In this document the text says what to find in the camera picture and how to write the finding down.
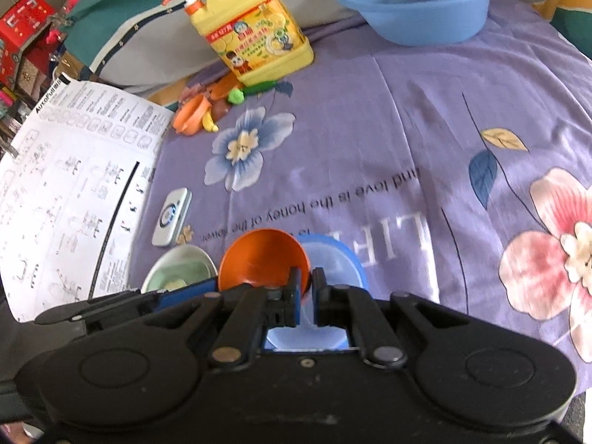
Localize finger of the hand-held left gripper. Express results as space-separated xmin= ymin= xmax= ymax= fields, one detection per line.
xmin=34 ymin=306 xmax=153 ymax=329
xmin=88 ymin=279 xmax=220 ymax=313

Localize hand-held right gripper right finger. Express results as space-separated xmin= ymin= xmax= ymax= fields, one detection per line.
xmin=312 ymin=268 xmax=463 ymax=368

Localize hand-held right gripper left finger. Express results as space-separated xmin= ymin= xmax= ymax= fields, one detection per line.
xmin=157 ymin=268 xmax=302 ymax=371

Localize clear plastic bowl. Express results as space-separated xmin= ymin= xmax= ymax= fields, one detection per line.
xmin=141 ymin=243 xmax=218 ymax=294

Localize blue translucent bowl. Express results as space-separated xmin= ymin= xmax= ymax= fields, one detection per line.
xmin=263 ymin=233 xmax=369 ymax=350

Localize orange plastic bowl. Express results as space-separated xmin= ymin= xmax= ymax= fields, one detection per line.
xmin=218 ymin=228 xmax=310 ymax=294

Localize small white device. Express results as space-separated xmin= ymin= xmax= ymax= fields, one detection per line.
xmin=152 ymin=188 xmax=192 ymax=247

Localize white printed instruction sheet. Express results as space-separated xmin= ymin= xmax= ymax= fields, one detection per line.
xmin=0 ymin=73 xmax=175 ymax=322

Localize orange toy carrots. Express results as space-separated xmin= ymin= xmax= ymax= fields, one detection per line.
xmin=173 ymin=95 xmax=213 ymax=137

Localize purple floral bedsheet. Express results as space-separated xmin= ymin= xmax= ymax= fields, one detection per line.
xmin=120 ymin=0 xmax=592 ymax=408

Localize pink toy piece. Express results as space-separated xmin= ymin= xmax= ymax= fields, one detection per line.
xmin=180 ymin=83 xmax=210 ymax=102

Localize orange toy slice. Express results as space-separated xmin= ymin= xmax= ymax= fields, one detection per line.
xmin=210 ymin=75 xmax=244 ymax=100

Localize green toy cucumber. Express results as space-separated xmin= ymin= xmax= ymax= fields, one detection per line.
xmin=243 ymin=80 xmax=279 ymax=96

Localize yellow detergent bottle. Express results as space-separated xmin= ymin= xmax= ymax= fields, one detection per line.
xmin=166 ymin=0 xmax=314 ymax=86

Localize teal pillow with star trim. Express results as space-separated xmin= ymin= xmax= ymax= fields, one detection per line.
xmin=62 ymin=0 xmax=278 ymax=77

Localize red box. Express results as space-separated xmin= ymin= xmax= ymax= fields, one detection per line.
xmin=0 ymin=0 xmax=57 ymax=90

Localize blue plastic basin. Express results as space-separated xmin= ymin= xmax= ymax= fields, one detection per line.
xmin=334 ymin=0 xmax=503 ymax=47

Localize teal yellow striped quilt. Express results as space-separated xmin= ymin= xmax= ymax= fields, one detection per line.
xmin=532 ymin=0 xmax=592 ymax=62

